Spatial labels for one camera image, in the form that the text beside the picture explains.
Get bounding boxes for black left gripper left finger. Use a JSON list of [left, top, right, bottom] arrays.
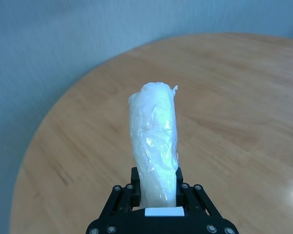
[[99, 167, 142, 218]]

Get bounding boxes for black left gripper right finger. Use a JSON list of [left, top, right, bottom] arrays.
[[175, 167, 220, 218]]

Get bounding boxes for white plastic-wrapped sandbag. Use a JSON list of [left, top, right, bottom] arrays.
[[127, 82, 180, 209]]

